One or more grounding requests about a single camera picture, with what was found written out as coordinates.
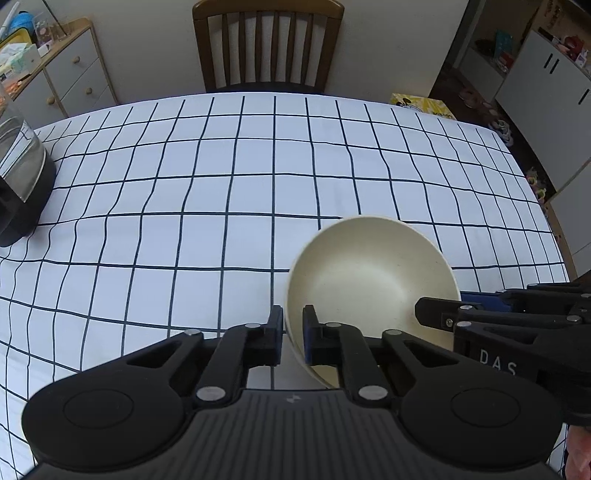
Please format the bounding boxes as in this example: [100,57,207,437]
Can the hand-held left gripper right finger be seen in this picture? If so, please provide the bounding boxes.
[302,305,465,411]

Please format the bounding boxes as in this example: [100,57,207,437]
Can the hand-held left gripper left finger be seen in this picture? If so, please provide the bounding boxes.
[122,305,284,411]

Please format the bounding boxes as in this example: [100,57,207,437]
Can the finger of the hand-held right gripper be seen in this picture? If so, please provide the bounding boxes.
[461,282,591,315]
[414,298,585,343]

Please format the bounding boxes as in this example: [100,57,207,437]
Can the cream bowl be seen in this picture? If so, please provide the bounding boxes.
[285,216,462,389]

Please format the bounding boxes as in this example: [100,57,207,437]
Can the person's right hand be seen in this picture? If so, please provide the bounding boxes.
[566,427,591,480]

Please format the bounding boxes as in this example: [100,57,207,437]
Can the checked white tablecloth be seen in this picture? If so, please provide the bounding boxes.
[0,92,574,480]

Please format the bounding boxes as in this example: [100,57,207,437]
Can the yellow cardboard box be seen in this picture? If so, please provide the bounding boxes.
[390,93,458,121]

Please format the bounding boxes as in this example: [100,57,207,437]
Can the open white shelf unit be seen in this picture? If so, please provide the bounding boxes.
[457,0,542,99]

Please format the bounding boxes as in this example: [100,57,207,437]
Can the wooden chair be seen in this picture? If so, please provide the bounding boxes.
[192,0,345,95]

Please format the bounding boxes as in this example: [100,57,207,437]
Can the black and glass appliance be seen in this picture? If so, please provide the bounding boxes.
[0,117,57,247]

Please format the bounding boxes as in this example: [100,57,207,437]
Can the grey drawer cabinet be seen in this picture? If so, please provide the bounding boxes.
[0,17,118,123]

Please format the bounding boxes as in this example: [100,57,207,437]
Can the tissue pack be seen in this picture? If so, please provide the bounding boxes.
[0,44,42,75]

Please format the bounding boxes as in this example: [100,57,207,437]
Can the clear plastic box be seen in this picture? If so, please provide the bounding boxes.
[34,18,64,47]

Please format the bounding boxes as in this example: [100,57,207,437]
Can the yellow tray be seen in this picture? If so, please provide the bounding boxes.
[0,28,43,52]

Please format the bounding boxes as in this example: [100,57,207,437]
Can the white cupboard with black handles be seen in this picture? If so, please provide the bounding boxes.
[494,28,591,195]

